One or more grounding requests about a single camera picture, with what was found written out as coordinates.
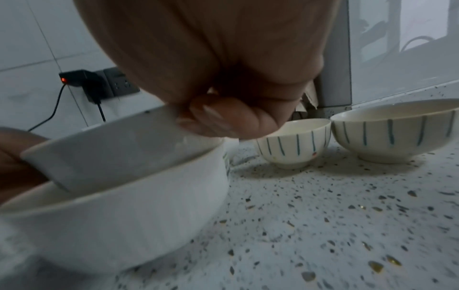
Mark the person's right hand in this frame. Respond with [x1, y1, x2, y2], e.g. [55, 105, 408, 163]
[73, 0, 342, 140]

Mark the person's left hand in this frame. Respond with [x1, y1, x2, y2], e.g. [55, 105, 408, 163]
[0, 127, 51, 207]

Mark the small plain white bowl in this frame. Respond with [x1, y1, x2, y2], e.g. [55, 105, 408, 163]
[20, 104, 225, 193]

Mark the black power adapter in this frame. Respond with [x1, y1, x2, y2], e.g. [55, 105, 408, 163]
[59, 69, 109, 104]

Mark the large plain white bowl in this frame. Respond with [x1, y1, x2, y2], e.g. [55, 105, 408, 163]
[0, 140, 231, 275]

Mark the small blue striped bowl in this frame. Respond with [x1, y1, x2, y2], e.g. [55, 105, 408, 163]
[254, 118, 332, 170]

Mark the large blue striped bowl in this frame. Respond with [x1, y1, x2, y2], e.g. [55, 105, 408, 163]
[330, 98, 459, 165]

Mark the thin black cable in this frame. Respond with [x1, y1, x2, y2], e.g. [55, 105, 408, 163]
[26, 84, 68, 133]

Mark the grey wall socket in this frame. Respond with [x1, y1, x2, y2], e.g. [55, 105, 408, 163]
[103, 67, 141, 99]

